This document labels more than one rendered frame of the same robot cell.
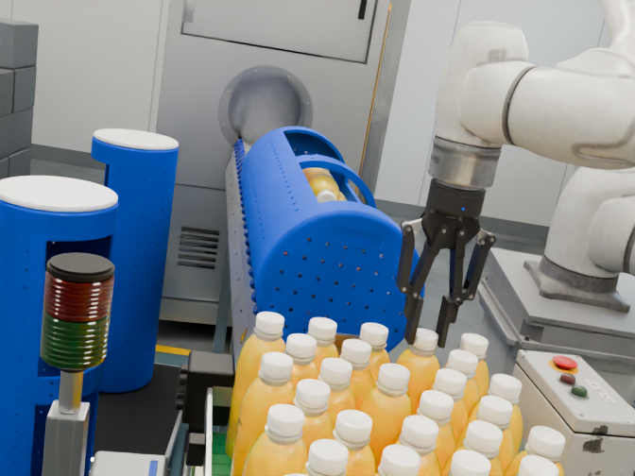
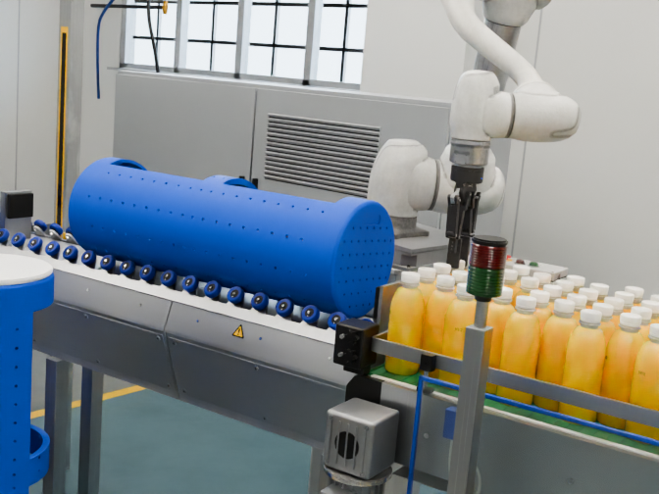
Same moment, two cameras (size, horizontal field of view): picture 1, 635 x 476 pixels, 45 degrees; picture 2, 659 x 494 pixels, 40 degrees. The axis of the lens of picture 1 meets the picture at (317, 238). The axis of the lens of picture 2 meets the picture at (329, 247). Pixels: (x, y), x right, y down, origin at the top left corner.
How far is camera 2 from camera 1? 1.57 m
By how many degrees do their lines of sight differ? 46
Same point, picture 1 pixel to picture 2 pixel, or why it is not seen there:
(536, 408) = not seen: hidden behind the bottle
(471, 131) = (489, 133)
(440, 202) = (472, 177)
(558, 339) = (423, 261)
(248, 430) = not seen: hidden behind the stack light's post
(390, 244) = (383, 219)
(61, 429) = (487, 335)
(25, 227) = (13, 304)
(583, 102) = (555, 110)
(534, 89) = (527, 106)
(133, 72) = not seen: outside the picture
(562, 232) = (390, 193)
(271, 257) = (338, 246)
